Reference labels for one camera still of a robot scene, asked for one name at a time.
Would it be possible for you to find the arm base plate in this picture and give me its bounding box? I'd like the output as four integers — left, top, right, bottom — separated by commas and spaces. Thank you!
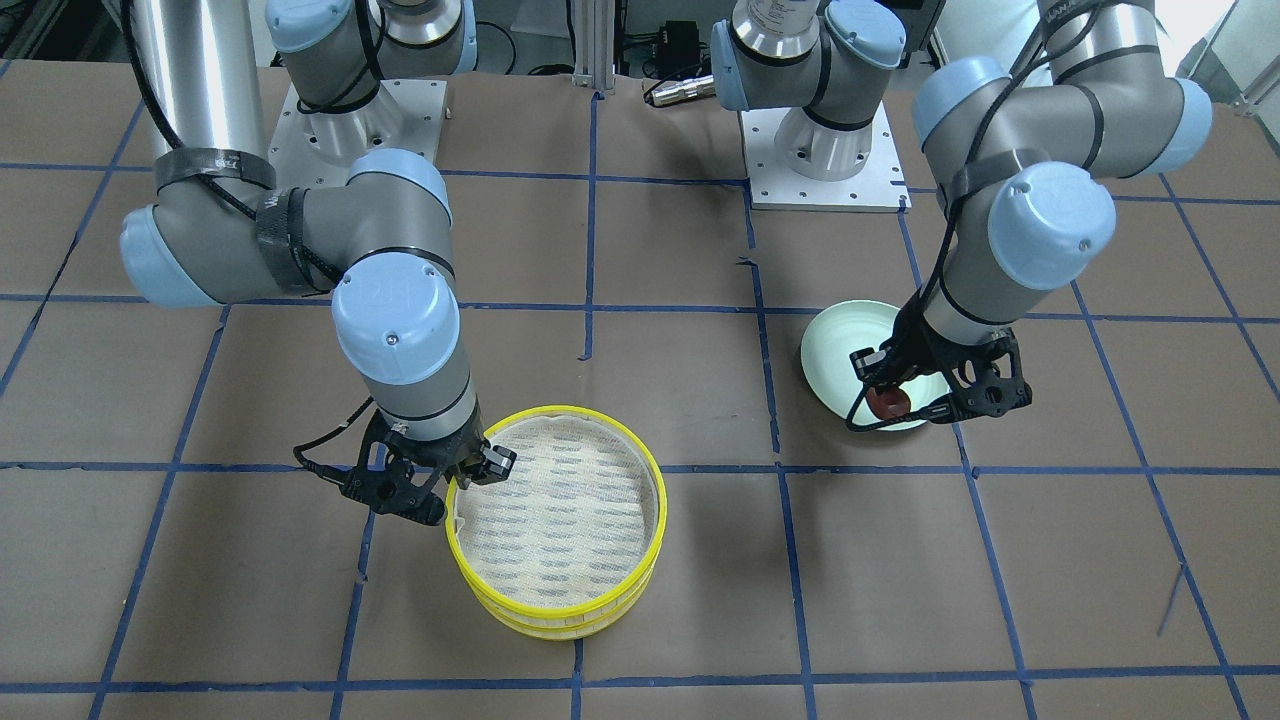
268, 79, 448, 193
739, 104, 910, 213

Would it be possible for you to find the light green plate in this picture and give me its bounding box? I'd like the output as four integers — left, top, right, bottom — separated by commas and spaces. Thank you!
799, 300, 948, 429

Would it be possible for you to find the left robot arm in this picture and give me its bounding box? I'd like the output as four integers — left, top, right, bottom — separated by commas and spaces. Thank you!
710, 1, 1213, 433

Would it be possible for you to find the brown bun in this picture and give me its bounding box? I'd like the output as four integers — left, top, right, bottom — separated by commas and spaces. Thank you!
865, 386, 913, 421

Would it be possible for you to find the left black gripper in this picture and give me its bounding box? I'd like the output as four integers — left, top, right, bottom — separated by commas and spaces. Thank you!
850, 300, 1033, 423

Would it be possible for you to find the aluminium frame post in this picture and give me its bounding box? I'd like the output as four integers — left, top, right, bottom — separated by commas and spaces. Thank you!
570, 0, 617, 95

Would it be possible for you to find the silver cylindrical connector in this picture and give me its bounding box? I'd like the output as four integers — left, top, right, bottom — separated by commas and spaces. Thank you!
643, 76, 716, 108

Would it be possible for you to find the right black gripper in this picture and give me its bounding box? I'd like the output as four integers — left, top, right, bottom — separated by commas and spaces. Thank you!
340, 411, 517, 527

